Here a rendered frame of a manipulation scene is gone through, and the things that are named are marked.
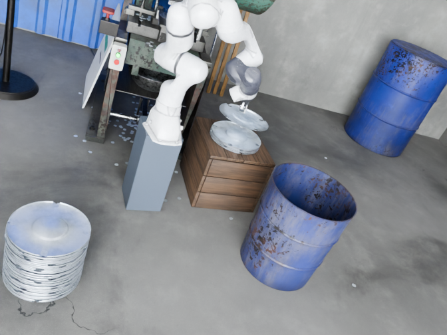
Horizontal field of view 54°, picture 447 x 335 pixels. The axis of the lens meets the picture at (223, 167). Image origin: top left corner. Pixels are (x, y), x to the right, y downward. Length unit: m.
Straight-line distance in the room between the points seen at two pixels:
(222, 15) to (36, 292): 1.23
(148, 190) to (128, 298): 0.58
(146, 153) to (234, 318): 0.83
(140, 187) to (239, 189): 0.56
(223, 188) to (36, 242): 1.06
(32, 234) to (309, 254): 1.15
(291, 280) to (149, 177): 0.83
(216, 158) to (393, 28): 2.68
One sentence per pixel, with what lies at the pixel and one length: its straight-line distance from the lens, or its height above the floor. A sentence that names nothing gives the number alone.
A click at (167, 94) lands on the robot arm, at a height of 0.65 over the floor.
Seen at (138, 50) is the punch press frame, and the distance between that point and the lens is 2.51.
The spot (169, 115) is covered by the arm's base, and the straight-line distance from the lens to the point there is 1.98.
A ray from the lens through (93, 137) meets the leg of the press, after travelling 2.68.
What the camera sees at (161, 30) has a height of 0.71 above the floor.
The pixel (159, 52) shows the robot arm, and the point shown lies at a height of 0.80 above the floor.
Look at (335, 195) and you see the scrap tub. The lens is 2.23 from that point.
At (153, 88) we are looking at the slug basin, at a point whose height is 0.36.
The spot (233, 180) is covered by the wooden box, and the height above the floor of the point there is 0.21.
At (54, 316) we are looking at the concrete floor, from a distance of 1.79.
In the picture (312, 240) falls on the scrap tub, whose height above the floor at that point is 0.35.
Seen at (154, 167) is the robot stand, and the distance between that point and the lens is 2.10.
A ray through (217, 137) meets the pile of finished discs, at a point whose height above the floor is 0.38.
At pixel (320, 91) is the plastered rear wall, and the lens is 4.43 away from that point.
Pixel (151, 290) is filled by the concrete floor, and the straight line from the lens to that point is 1.93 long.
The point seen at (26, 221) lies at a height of 0.24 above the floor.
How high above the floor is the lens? 1.45
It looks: 31 degrees down
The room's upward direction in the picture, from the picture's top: 22 degrees clockwise
